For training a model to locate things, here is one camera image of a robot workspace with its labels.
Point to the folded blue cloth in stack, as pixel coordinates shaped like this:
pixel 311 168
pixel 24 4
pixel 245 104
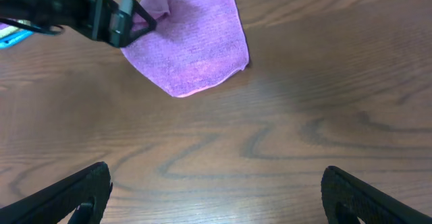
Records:
pixel 15 38

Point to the purple microfiber cloth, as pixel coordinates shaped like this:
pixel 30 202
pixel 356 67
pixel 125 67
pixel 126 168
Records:
pixel 196 45

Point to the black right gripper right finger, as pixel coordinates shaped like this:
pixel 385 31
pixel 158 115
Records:
pixel 347 199

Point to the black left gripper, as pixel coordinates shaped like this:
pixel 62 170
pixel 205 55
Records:
pixel 98 20

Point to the folded yellow-green cloth in stack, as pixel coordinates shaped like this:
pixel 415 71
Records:
pixel 11 31

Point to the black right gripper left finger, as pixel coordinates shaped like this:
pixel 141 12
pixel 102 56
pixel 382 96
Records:
pixel 84 194

